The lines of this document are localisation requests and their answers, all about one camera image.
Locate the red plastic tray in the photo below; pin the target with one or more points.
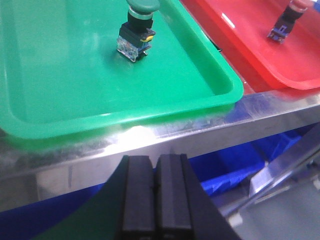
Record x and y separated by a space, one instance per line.
240 28

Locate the green plastic tray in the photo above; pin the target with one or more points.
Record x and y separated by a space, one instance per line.
61 73

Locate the red push button switch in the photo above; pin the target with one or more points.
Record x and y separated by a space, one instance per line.
285 23

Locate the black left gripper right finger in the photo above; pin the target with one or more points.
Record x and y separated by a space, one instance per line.
183 209

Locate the green push button switch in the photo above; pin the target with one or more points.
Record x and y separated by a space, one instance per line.
136 34

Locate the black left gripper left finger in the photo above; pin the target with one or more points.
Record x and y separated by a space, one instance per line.
123 209

